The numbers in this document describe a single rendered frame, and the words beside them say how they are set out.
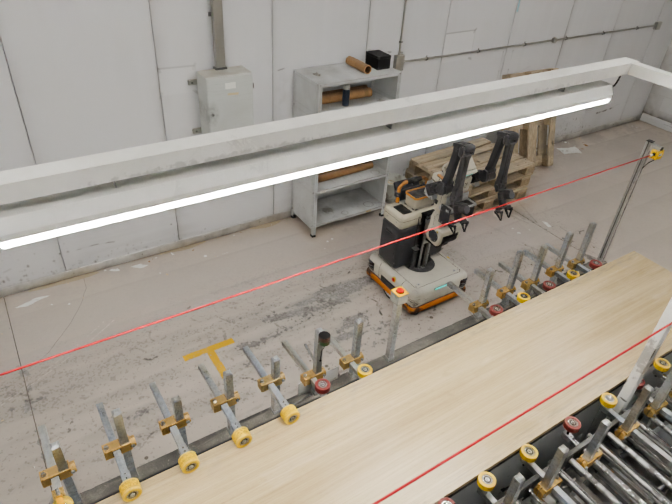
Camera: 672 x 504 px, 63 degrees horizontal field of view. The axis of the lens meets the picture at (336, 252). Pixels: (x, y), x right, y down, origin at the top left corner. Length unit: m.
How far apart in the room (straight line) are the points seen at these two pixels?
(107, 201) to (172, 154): 0.20
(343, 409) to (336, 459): 0.28
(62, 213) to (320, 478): 1.63
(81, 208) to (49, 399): 2.94
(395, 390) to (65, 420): 2.26
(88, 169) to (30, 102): 3.13
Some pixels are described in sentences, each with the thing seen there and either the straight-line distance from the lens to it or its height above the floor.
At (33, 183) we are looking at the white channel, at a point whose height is 2.45.
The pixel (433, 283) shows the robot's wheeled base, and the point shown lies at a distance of 4.67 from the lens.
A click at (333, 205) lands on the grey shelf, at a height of 0.14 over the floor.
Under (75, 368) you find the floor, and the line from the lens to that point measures 4.48.
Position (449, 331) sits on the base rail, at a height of 0.70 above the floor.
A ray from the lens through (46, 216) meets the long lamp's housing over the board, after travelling 1.51.
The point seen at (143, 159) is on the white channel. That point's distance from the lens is 1.51.
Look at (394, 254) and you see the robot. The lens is 4.64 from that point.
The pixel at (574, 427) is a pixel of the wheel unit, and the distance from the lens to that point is 3.07.
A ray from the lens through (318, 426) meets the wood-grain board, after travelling 2.76.
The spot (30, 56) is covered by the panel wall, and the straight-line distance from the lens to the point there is 4.51.
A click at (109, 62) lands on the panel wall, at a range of 4.60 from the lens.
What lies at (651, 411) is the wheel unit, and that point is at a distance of 3.42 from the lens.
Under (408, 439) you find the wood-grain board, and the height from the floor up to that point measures 0.90.
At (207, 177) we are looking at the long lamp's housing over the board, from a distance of 1.58.
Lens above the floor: 3.11
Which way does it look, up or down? 36 degrees down
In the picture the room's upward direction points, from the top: 4 degrees clockwise
